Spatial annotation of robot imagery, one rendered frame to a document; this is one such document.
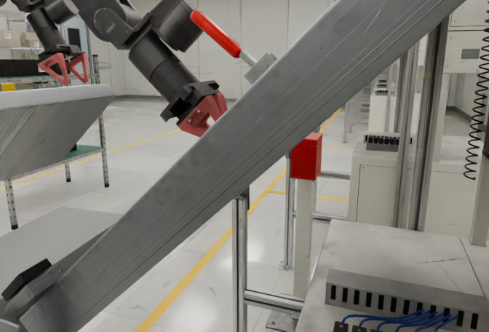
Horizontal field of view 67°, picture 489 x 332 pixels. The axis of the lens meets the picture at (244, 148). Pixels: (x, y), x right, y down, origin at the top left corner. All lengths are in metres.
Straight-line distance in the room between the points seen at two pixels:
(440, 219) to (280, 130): 1.63
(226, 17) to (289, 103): 9.63
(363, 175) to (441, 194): 0.34
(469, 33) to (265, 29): 8.01
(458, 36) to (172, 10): 1.38
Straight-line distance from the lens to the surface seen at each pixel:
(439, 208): 1.88
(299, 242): 1.53
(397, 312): 0.74
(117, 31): 0.58
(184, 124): 0.55
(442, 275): 0.90
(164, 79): 0.56
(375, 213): 1.88
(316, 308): 0.73
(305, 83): 0.30
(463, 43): 1.77
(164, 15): 0.58
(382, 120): 5.05
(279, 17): 9.47
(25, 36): 7.38
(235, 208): 1.16
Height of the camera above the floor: 1.05
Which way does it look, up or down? 13 degrees down
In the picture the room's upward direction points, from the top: straight up
